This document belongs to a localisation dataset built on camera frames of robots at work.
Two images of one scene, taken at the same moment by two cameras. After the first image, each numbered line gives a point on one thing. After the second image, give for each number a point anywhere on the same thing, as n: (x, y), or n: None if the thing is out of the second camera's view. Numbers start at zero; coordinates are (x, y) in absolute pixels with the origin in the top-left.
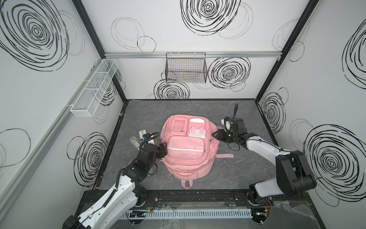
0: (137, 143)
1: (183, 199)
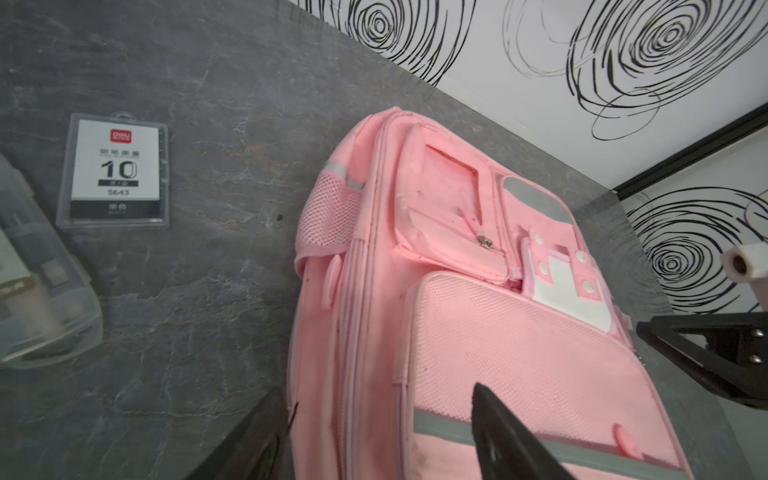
0: (49, 305)
1: None
